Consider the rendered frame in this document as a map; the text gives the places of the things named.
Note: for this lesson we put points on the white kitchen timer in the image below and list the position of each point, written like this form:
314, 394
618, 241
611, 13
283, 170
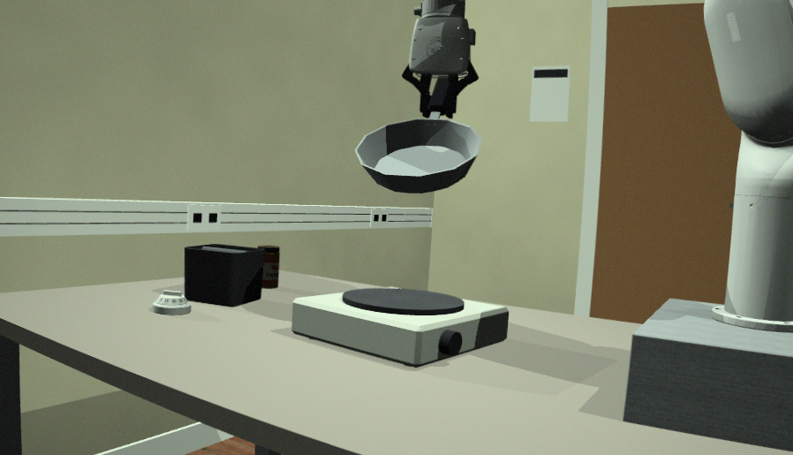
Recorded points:
172, 303

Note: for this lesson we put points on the grey frying pan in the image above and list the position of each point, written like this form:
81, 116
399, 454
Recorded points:
420, 155

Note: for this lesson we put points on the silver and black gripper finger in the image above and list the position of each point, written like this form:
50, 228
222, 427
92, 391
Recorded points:
423, 86
455, 87

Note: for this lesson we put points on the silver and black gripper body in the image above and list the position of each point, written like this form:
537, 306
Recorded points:
441, 45

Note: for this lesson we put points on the brown spice jar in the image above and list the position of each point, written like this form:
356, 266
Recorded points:
271, 267

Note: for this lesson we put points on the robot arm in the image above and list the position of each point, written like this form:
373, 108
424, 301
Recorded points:
752, 47

